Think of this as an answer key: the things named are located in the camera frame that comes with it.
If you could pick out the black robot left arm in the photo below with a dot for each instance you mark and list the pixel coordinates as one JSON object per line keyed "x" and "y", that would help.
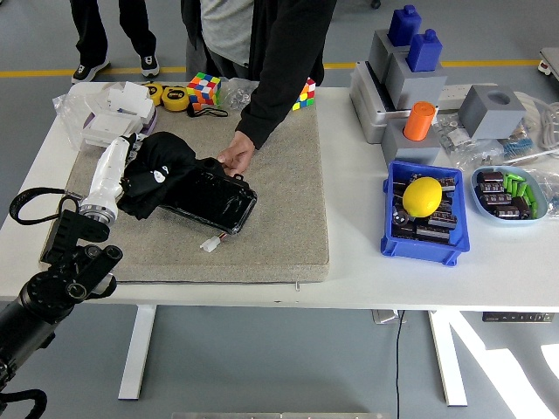
{"x": 43, "y": 297}

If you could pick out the grey box under table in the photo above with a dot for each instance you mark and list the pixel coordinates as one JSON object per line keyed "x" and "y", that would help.
{"x": 384, "y": 316}

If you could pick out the white power strip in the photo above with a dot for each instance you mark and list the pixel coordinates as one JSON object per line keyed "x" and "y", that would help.
{"x": 454, "y": 94}

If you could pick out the white folded carton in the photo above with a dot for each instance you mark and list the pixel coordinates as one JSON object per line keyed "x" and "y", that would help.
{"x": 131, "y": 98}

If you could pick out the person's left forearm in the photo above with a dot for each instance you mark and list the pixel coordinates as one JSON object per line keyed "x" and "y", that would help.
{"x": 271, "y": 113}

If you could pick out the clear bag of metal parts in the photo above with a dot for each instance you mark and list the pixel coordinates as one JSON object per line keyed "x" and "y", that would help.
{"x": 236, "y": 94}

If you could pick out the grey-brown mat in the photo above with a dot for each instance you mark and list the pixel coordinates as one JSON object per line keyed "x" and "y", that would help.
{"x": 271, "y": 227}

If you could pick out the light blue bowl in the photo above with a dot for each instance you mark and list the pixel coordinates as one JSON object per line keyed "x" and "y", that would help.
{"x": 480, "y": 209}

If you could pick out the person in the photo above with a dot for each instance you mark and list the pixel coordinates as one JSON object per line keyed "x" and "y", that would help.
{"x": 279, "y": 35}
{"x": 91, "y": 39}

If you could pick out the colourful puzzle cube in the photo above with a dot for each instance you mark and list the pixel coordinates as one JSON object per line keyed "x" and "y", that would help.
{"x": 204, "y": 89}
{"x": 306, "y": 96}

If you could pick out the yellow lemon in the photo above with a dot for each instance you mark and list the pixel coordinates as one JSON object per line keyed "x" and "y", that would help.
{"x": 421, "y": 196}

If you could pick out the clear plastic bag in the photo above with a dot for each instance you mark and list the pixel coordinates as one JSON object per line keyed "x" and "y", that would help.
{"x": 551, "y": 187}
{"x": 70, "y": 109}

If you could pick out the black rag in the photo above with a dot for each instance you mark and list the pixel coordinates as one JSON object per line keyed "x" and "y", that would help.
{"x": 166, "y": 153}

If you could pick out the white table leg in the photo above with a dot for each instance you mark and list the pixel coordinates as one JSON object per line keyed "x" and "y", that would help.
{"x": 137, "y": 349}
{"x": 447, "y": 358}

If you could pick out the grey plastic block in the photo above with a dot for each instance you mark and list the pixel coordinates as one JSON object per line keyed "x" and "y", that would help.
{"x": 415, "y": 89}
{"x": 410, "y": 150}
{"x": 377, "y": 52}

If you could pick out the purple bowl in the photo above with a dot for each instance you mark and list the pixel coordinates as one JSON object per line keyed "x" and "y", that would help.
{"x": 150, "y": 124}

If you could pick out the flat white box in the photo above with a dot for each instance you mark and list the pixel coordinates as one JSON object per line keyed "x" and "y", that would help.
{"x": 109, "y": 126}

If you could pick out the blue plastic bin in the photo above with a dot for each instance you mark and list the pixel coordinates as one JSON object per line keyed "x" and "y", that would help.
{"x": 460, "y": 218}

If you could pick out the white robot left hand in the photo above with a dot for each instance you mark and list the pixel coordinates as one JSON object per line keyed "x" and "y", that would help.
{"x": 109, "y": 174}

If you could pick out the yellow tape measure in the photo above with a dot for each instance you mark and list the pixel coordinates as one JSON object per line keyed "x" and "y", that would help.
{"x": 155, "y": 92}
{"x": 175, "y": 98}

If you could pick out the blue plastic bottle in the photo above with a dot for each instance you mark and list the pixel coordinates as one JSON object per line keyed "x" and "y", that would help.
{"x": 425, "y": 52}
{"x": 404, "y": 26}

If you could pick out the black table control panel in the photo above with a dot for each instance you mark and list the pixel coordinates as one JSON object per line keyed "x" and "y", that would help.
{"x": 517, "y": 318}

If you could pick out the small white box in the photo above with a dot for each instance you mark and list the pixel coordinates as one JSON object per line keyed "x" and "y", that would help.
{"x": 96, "y": 105}

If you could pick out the clear bag of small parts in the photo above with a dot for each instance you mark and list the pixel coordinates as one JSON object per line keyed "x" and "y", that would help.
{"x": 463, "y": 144}

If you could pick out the bundle of blue resistors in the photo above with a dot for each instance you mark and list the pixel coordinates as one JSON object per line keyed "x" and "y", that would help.
{"x": 517, "y": 146}

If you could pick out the glossy black panel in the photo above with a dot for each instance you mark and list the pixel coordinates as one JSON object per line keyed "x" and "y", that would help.
{"x": 209, "y": 196}

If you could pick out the orange cylinder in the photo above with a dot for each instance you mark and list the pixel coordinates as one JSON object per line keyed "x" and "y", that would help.
{"x": 419, "y": 122}

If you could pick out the light grey enclosure box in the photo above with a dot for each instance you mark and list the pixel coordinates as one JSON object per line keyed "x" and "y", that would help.
{"x": 367, "y": 113}

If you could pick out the grey block with round hole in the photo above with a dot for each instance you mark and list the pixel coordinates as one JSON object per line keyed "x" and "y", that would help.
{"x": 489, "y": 115}

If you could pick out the person's left hand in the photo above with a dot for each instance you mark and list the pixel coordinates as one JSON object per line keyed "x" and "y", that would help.
{"x": 239, "y": 153}

